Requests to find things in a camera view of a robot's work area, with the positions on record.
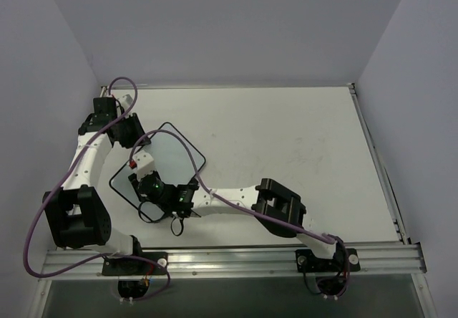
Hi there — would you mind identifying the small black-framed whiteboard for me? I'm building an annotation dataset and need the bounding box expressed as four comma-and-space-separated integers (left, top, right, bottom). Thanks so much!
109, 122, 206, 223

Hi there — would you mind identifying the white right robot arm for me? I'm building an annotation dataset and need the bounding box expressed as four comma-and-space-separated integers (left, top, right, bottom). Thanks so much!
128, 171, 344, 270

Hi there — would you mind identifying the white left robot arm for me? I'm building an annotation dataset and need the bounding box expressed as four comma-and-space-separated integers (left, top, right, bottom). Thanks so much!
44, 95, 145, 274

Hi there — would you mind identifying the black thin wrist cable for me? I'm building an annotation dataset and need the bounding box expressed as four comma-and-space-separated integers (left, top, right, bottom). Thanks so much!
137, 196, 187, 237

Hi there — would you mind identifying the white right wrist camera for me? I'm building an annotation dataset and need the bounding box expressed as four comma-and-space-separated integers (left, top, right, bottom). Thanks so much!
129, 150, 155, 180

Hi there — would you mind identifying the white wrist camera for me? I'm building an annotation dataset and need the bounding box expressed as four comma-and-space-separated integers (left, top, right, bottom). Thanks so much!
117, 94, 134, 110
129, 150, 155, 180

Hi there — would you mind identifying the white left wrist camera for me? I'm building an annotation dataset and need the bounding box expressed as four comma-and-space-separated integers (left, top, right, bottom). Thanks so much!
117, 94, 134, 110

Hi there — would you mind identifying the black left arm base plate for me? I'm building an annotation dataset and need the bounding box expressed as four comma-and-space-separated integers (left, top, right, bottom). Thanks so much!
102, 251, 168, 276

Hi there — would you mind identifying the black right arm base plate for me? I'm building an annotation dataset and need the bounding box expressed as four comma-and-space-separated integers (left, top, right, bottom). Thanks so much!
295, 249, 361, 274

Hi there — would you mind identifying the aluminium table frame rail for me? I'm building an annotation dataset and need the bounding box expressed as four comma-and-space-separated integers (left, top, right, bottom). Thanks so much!
38, 83, 428, 281

